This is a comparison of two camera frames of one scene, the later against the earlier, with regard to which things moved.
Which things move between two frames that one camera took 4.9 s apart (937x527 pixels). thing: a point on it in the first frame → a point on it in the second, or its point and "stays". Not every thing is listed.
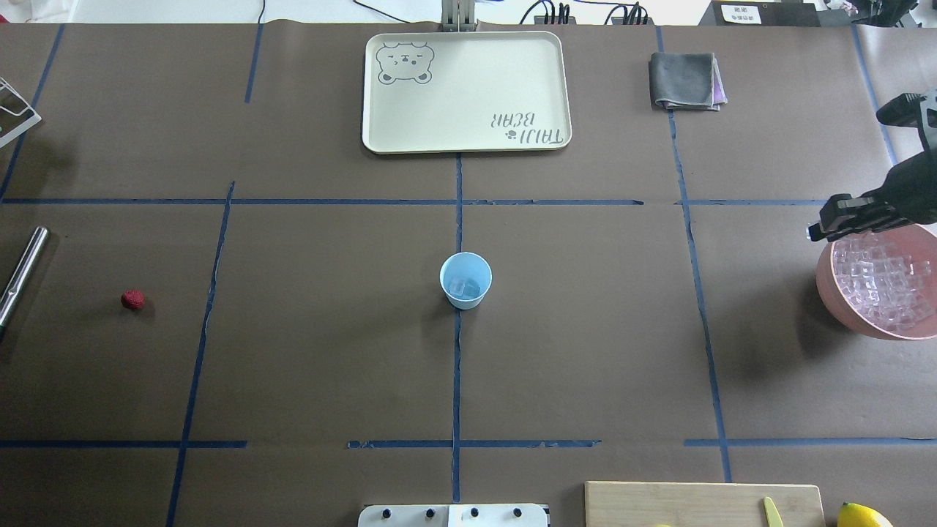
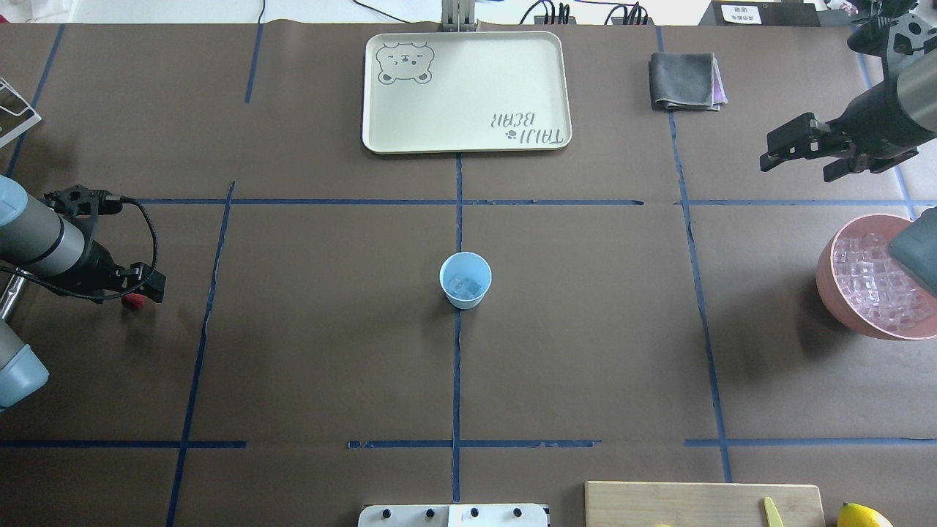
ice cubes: x=463 y=289 stays
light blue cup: x=465 y=278 stays
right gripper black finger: x=844 y=214 → x=804 y=137
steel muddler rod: x=20 y=277 stays
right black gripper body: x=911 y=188 → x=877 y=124
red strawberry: x=132 y=299 stays
